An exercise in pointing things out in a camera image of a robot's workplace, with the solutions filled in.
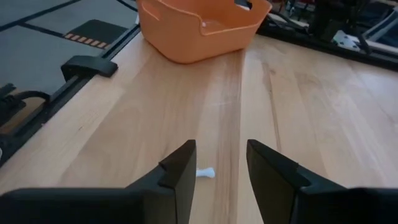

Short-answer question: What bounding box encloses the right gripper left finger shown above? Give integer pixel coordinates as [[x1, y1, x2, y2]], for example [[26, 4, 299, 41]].
[[0, 139, 197, 224]]

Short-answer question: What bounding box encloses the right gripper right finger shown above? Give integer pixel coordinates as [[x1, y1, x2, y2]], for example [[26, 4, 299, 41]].
[[247, 139, 398, 224]]

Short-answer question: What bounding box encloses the orange plastic tray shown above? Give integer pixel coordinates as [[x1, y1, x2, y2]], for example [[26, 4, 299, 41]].
[[136, 0, 273, 65]]

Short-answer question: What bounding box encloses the black table edge cable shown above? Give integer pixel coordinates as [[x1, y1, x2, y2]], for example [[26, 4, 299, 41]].
[[0, 90, 51, 105]]

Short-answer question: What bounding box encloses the black table edge camera mount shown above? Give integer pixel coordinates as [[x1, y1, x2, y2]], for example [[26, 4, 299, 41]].
[[0, 83, 27, 125]]

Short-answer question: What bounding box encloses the black table frame bracket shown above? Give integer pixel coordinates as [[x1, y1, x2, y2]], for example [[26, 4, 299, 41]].
[[60, 55, 119, 82]]

